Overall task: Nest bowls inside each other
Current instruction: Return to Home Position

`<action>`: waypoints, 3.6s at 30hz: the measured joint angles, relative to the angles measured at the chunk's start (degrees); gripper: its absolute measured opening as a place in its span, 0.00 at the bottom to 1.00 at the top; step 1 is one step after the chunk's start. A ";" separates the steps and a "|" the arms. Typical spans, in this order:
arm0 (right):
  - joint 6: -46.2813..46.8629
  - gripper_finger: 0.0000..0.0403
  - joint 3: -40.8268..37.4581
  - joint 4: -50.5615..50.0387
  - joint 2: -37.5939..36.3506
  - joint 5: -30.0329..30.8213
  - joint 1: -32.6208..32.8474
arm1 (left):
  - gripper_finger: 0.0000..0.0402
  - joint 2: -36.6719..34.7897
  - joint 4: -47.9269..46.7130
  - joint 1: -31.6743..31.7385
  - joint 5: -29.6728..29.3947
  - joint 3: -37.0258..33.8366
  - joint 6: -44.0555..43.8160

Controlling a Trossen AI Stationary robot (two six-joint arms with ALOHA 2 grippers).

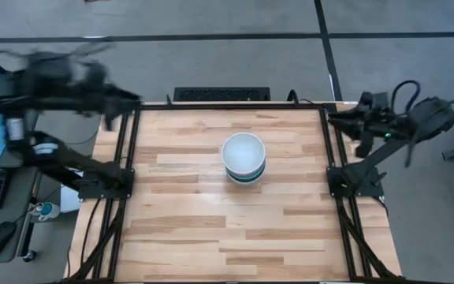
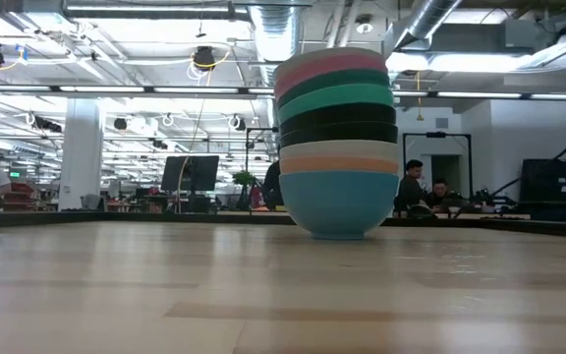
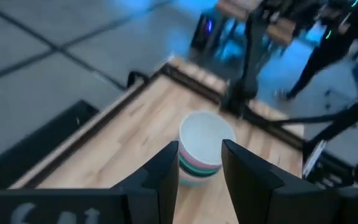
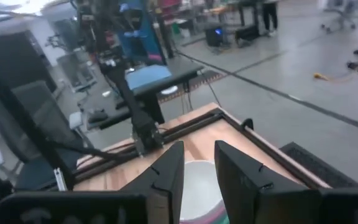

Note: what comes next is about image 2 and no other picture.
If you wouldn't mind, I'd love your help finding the orange bowl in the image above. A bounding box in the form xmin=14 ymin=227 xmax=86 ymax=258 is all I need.
xmin=279 ymin=155 xmax=401 ymax=175

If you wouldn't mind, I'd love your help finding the light blue bowl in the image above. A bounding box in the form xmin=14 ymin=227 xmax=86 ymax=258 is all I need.
xmin=278 ymin=169 xmax=401 ymax=242

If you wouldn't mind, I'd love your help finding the black bowl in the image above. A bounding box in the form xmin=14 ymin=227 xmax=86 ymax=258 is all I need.
xmin=278 ymin=101 xmax=398 ymax=137
xmin=279 ymin=120 xmax=399 ymax=148

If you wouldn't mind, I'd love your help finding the turquoise bowl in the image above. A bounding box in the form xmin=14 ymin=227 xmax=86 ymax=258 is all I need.
xmin=277 ymin=82 xmax=395 ymax=125

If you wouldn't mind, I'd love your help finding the dark green bowl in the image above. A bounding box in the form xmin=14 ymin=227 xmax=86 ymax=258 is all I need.
xmin=275 ymin=68 xmax=392 ymax=109

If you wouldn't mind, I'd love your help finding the pink bowl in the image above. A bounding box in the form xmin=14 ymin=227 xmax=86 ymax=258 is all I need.
xmin=273 ymin=53 xmax=390 ymax=99

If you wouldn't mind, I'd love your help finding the green potted plant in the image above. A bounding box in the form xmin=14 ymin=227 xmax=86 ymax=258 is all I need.
xmin=231 ymin=169 xmax=257 ymax=194

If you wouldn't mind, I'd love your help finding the black monitor on stand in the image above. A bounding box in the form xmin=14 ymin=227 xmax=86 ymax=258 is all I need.
xmin=160 ymin=154 xmax=221 ymax=213

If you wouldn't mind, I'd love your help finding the white pillar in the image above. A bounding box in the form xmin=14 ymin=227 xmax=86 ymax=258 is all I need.
xmin=58 ymin=97 xmax=106 ymax=212

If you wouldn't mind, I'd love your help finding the black cabinet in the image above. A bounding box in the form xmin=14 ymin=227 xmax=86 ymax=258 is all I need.
xmin=517 ymin=156 xmax=566 ymax=223

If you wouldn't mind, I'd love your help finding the black aluminium table frame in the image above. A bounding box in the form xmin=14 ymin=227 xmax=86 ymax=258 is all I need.
xmin=0 ymin=209 xmax=566 ymax=241

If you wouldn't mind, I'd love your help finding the silver ventilation duct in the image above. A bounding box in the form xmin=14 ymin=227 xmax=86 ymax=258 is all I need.
xmin=394 ymin=0 xmax=464 ymax=48
xmin=249 ymin=0 xmax=309 ymax=85

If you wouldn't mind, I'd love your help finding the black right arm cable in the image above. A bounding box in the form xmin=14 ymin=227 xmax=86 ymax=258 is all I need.
xmin=490 ymin=116 xmax=566 ymax=198

